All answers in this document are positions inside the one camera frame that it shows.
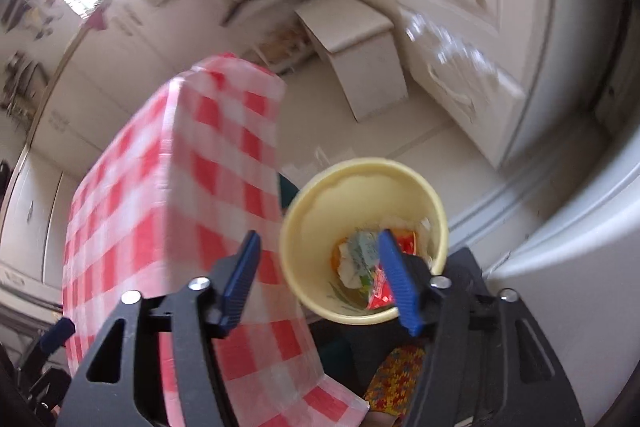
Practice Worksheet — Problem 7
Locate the crushed blue green carton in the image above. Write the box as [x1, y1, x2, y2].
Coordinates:
[337, 229, 386, 289]

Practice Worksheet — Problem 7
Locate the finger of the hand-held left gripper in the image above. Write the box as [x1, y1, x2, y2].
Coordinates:
[17, 318, 76, 374]

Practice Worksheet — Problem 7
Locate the white step stool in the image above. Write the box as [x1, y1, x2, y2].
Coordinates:
[294, 0, 409, 123]

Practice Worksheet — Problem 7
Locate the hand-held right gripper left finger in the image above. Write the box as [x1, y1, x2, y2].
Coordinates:
[57, 230, 262, 427]

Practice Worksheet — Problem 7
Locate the red printed wrapper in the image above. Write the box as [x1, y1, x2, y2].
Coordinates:
[366, 229, 419, 311]

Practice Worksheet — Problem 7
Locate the pink cloth pennant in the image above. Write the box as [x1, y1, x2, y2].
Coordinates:
[82, 4, 109, 31]

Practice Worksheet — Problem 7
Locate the red white checkered tablecloth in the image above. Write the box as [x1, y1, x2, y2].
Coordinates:
[62, 53, 371, 427]

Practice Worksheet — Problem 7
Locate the cream yellow plastic bin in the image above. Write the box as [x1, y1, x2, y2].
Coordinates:
[280, 158, 448, 325]

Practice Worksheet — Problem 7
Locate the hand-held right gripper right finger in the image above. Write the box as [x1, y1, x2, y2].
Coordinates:
[378, 230, 586, 427]

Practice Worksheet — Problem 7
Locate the yellow floral cloth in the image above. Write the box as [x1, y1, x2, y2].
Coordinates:
[364, 346, 427, 419]

